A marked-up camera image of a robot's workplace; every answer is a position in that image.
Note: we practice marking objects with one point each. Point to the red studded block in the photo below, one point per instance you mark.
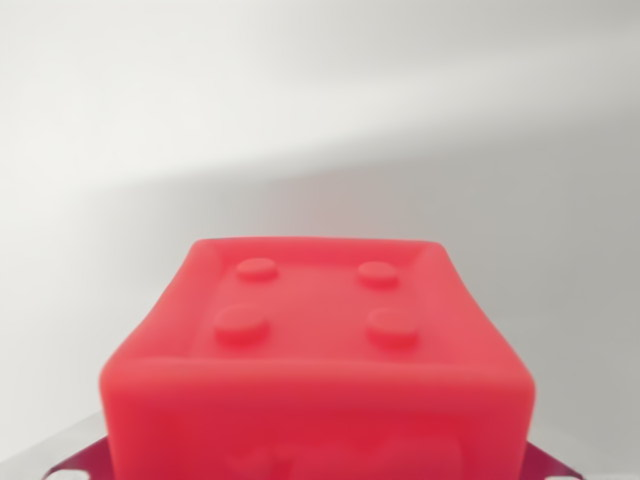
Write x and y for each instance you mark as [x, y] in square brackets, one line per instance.
[320, 375]

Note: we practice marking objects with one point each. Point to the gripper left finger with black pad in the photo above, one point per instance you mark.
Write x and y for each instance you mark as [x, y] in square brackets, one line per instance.
[75, 457]

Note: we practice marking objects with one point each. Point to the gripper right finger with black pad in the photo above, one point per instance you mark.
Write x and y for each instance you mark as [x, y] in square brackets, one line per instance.
[555, 457]

